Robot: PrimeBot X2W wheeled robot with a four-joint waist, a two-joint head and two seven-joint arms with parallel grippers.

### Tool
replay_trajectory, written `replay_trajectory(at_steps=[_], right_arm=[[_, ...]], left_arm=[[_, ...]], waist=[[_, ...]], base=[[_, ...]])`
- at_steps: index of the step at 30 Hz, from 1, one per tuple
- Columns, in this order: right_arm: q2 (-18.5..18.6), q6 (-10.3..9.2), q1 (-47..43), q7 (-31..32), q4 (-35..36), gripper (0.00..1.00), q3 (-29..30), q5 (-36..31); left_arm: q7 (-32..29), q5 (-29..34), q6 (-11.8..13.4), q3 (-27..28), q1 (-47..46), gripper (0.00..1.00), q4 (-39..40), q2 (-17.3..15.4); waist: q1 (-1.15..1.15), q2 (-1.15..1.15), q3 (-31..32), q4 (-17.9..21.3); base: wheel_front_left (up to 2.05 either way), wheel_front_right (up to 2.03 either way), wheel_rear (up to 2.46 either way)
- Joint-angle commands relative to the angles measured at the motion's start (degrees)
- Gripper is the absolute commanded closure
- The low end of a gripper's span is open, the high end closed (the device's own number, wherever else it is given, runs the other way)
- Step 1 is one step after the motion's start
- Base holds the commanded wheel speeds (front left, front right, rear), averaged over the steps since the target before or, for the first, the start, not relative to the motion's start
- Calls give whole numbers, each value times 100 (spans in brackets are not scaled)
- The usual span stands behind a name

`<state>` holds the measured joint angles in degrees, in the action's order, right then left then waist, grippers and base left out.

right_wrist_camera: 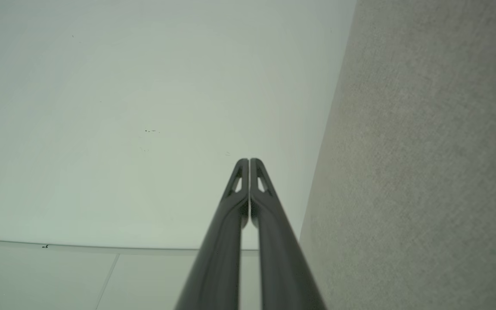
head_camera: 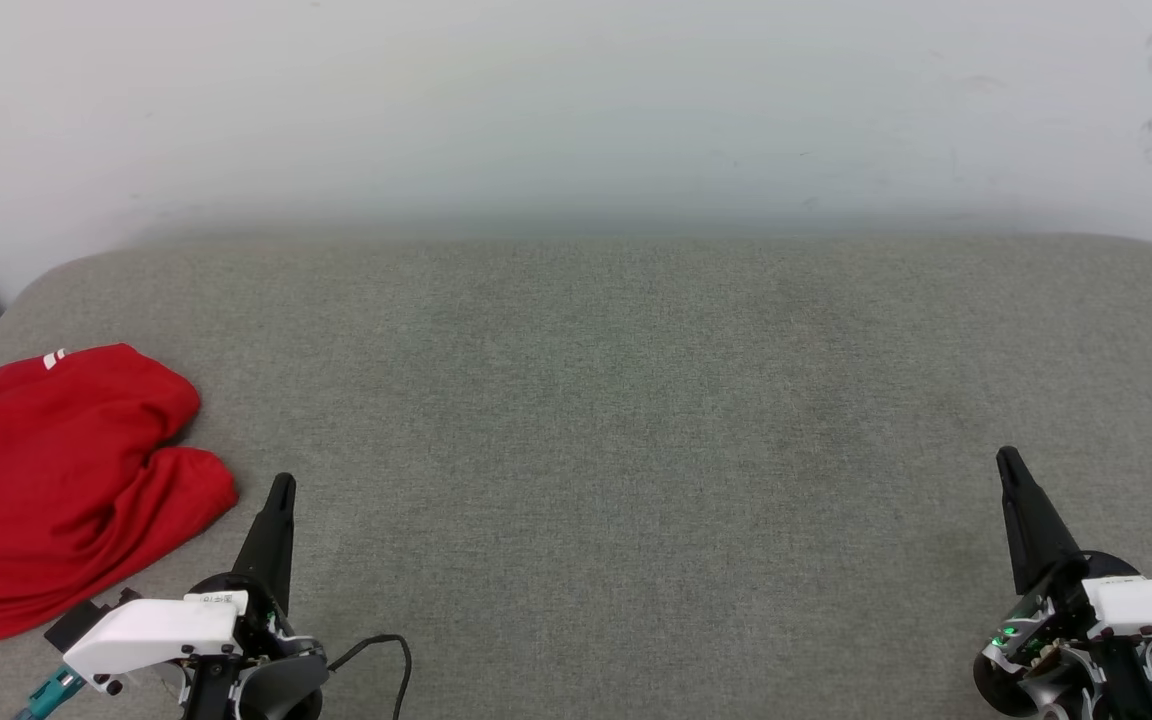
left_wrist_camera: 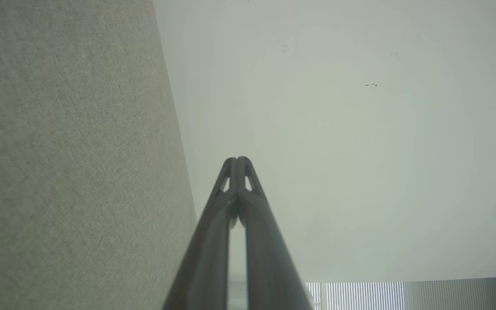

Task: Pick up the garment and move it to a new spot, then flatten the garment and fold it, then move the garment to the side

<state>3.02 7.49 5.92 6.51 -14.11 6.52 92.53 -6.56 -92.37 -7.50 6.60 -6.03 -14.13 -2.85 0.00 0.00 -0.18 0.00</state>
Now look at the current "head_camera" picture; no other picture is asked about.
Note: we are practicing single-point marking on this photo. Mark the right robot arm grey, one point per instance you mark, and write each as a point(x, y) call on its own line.
point(1011, 690)

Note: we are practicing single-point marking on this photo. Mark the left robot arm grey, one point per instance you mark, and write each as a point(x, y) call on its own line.
point(284, 690)

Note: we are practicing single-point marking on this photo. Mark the teal left camera connector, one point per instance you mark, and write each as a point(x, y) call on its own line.
point(48, 692)

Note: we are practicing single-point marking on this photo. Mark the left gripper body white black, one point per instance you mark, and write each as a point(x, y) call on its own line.
point(156, 632)

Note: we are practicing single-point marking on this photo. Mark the red white t-shirt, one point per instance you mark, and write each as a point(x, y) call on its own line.
point(46, 490)

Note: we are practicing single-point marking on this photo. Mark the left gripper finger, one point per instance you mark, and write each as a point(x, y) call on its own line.
point(271, 550)

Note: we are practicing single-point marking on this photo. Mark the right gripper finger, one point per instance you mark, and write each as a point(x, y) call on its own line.
point(1034, 530)

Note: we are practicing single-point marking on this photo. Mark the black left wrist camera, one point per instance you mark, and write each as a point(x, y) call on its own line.
point(76, 626)

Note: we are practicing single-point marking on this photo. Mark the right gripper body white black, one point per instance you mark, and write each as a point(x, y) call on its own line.
point(1151, 608)

